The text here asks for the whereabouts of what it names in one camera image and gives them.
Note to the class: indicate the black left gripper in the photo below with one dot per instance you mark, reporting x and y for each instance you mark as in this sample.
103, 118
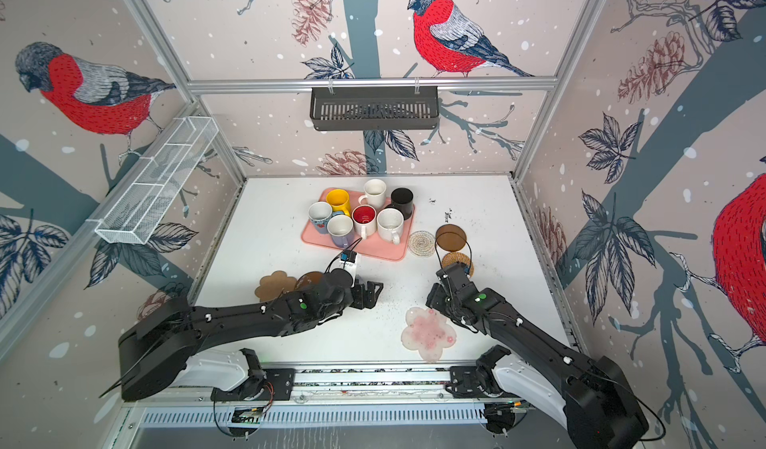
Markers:
362, 301

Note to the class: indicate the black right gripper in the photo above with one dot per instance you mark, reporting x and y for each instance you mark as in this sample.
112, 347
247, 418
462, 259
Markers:
435, 294

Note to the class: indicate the pink flower shaped coaster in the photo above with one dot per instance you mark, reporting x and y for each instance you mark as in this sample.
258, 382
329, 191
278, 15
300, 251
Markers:
427, 332

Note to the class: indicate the glossy brown round coaster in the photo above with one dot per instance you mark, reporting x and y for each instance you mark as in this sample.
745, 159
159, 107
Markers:
308, 280

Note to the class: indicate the cork flower shaped coaster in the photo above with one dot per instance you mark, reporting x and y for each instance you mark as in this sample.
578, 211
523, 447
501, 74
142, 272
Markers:
273, 286

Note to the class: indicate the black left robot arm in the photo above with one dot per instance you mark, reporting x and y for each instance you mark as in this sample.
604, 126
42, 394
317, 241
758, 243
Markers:
155, 351

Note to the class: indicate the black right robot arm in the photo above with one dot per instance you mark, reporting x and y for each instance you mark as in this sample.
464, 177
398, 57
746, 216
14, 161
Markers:
590, 398

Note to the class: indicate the rattan round woven coaster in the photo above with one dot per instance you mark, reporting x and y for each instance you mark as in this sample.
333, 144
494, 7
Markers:
461, 259

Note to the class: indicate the dark wooden round coaster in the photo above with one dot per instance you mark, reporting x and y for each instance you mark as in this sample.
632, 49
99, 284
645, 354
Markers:
450, 238

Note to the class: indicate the multicolour zigzag woven coaster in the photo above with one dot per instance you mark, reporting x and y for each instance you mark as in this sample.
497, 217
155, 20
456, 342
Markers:
422, 243

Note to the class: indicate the pink tray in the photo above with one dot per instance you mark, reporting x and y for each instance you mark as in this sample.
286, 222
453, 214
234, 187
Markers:
372, 247

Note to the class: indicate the lavender mug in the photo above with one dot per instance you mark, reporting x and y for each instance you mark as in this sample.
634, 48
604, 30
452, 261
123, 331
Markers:
341, 230

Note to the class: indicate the white mug front right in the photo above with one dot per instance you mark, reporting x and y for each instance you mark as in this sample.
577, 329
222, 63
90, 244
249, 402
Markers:
390, 225

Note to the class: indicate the red inside white mug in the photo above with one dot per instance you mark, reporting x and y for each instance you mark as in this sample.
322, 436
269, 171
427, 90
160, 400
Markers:
364, 218

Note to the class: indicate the blue patterned mug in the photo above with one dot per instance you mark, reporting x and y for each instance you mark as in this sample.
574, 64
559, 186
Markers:
319, 215

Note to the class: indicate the black mug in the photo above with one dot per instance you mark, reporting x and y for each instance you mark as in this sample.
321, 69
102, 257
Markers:
402, 200

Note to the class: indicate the yellow mug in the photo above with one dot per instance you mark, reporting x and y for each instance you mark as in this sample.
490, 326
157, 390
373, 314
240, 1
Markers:
339, 200

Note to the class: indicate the cream mug at back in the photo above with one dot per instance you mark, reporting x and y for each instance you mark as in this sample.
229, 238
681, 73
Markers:
374, 194

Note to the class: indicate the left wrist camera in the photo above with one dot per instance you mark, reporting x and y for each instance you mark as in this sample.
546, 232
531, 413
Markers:
348, 262

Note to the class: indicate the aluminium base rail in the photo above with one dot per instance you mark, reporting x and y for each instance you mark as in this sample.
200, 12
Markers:
479, 392

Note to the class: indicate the black hanging wire basket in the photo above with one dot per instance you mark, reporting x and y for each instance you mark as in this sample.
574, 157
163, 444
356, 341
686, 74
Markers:
374, 108

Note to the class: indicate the white wire mesh shelf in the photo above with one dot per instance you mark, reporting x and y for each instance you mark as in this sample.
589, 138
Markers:
141, 208

